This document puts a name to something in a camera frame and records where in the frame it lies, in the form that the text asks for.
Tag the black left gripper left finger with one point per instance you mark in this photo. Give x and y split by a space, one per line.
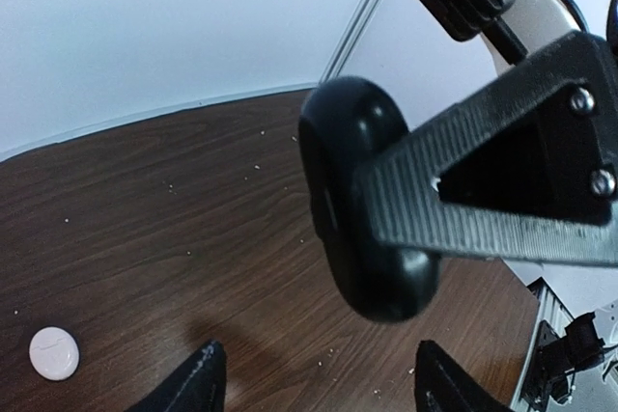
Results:
197 384

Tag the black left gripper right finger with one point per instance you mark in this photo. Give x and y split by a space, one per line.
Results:
442 385

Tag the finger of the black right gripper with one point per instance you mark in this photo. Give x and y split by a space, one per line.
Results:
524 170

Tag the black earbud charging case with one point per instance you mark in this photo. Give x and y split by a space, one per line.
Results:
344 123

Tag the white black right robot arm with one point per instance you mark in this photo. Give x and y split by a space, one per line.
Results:
524 29

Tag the white round charging case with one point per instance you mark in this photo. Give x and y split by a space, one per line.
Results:
54 353

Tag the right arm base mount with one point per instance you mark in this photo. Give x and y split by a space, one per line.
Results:
563 346

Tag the right aluminium frame post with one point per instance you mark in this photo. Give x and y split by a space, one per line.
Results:
360 19

